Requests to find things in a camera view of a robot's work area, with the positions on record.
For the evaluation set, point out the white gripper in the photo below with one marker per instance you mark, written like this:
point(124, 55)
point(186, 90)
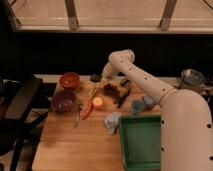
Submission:
point(108, 72)

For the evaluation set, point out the black eraser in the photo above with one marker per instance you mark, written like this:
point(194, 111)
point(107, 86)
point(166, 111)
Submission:
point(95, 78)

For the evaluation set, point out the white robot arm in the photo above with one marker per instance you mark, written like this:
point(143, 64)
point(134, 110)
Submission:
point(187, 125)

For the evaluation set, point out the green plastic tray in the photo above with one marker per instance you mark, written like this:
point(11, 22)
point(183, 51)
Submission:
point(140, 138)

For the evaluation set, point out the yellow banana toy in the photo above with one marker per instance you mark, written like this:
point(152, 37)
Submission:
point(92, 92)

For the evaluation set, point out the orange yellow fruit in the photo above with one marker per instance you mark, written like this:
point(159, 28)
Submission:
point(98, 102)

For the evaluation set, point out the small dark can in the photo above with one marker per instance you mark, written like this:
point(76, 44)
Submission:
point(124, 82)

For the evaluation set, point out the red bowl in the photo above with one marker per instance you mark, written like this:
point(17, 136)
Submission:
point(69, 80)

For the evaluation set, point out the red chili pepper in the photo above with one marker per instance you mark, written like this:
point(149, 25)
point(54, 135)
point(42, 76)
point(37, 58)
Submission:
point(88, 109)

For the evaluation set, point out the crumpled blue cloth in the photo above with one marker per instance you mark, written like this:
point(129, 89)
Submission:
point(111, 122)

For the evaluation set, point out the purple bowl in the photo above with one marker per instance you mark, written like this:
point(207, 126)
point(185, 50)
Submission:
point(63, 101)

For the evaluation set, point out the blue cup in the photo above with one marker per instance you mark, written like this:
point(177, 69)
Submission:
point(137, 106)

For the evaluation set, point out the metal bowl on shelf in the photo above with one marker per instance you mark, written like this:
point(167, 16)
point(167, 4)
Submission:
point(192, 77)

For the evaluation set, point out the black chair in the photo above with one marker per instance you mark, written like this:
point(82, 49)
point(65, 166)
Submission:
point(14, 129)

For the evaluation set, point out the black handled brush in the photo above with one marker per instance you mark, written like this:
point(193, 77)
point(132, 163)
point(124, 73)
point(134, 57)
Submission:
point(123, 98)

